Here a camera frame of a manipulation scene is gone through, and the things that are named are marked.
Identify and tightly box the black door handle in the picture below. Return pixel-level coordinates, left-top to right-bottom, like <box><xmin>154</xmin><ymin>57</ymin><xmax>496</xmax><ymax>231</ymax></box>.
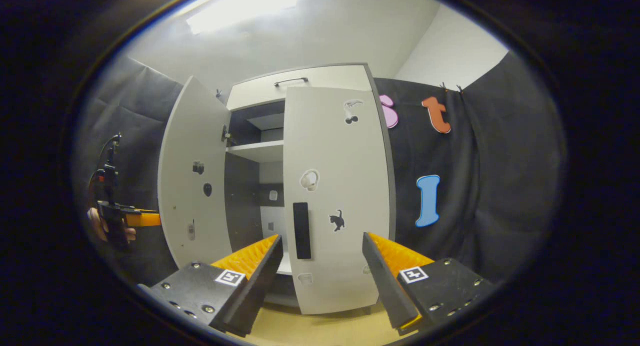
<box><xmin>292</xmin><ymin>202</ymin><xmax>312</xmax><ymax>260</ymax></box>

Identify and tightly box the black backdrop cloth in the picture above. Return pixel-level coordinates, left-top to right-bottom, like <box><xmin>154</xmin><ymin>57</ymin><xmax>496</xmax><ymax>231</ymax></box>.
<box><xmin>72</xmin><ymin>51</ymin><xmax>566</xmax><ymax>286</ymax></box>

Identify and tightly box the ceiling light panel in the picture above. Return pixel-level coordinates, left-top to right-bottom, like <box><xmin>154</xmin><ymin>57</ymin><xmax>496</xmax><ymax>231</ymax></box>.
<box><xmin>186</xmin><ymin>0</ymin><xmax>298</xmax><ymax>35</ymax></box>

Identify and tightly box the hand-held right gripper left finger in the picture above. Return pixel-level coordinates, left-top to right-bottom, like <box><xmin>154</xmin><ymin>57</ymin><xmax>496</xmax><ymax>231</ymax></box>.
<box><xmin>137</xmin><ymin>234</ymin><xmax>283</xmax><ymax>337</ymax></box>

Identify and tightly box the white grey cabinet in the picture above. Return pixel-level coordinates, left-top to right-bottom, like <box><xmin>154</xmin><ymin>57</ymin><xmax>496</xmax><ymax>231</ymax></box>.
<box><xmin>224</xmin><ymin>63</ymin><xmax>397</xmax><ymax>306</ymax></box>

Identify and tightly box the white cabinet drawer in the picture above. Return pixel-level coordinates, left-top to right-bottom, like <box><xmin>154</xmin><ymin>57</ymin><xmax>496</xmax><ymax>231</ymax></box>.
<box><xmin>227</xmin><ymin>64</ymin><xmax>373</xmax><ymax>110</ymax></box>

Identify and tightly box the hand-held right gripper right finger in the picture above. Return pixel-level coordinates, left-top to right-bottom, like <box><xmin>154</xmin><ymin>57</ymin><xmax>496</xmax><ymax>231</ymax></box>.
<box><xmin>361</xmin><ymin>232</ymin><xmax>496</xmax><ymax>336</ymax></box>

